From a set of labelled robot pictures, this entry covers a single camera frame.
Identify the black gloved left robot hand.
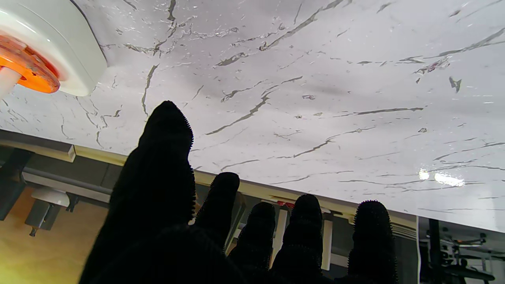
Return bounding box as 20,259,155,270
79,101,399,284

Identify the small orange ring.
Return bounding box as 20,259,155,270
0,35,61,94

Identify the white three-rod Hanoi tower base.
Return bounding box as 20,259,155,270
0,0,108,100

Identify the printed kitchen scene backdrop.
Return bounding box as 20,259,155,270
0,130,419,284

